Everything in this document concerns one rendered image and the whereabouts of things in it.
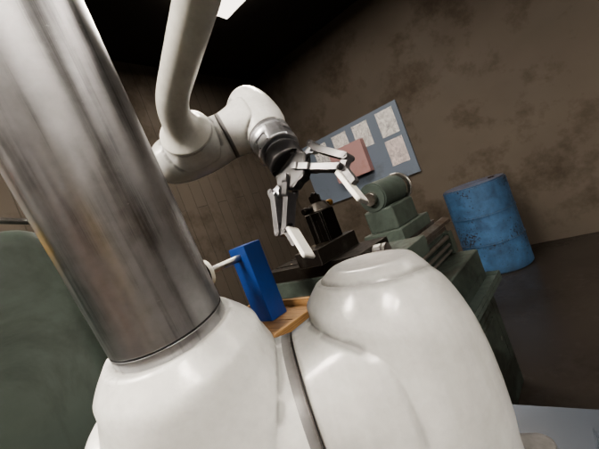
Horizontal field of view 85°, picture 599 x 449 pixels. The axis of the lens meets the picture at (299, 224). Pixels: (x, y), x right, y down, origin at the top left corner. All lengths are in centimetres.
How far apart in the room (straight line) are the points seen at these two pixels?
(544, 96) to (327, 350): 367
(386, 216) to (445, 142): 249
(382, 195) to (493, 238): 192
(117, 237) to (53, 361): 30
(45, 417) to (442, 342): 45
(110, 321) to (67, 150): 12
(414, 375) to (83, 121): 30
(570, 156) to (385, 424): 367
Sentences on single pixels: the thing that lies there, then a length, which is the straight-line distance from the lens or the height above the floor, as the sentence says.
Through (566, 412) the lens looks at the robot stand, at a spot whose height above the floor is 75.
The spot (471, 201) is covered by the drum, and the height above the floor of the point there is 69.
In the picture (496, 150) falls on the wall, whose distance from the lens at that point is 386.
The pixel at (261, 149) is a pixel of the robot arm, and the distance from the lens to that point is 65.
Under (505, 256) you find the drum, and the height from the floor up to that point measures 15.
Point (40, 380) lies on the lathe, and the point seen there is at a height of 106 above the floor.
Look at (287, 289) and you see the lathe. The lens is 117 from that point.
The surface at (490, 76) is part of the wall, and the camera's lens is 389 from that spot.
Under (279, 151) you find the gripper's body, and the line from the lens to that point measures 62.
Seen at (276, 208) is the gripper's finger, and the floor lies 116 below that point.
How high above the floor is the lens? 114
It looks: 2 degrees down
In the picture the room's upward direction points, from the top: 21 degrees counter-clockwise
